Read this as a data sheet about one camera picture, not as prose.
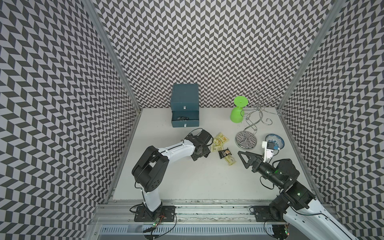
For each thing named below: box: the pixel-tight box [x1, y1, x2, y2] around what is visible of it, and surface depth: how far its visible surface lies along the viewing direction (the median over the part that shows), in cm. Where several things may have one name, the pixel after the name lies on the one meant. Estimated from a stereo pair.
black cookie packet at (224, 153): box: [218, 147, 232, 159], surface depth 95 cm
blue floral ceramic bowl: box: [265, 133, 285, 150], surface depth 98 cm
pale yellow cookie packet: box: [224, 154, 237, 166], surface depth 92 cm
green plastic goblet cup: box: [230, 96, 249, 124], surface depth 80 cm
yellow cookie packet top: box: [216, 132, 230, 144], surface depth 102 cm
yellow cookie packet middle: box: [211, 138, 224, 152], surface depth 97 cm
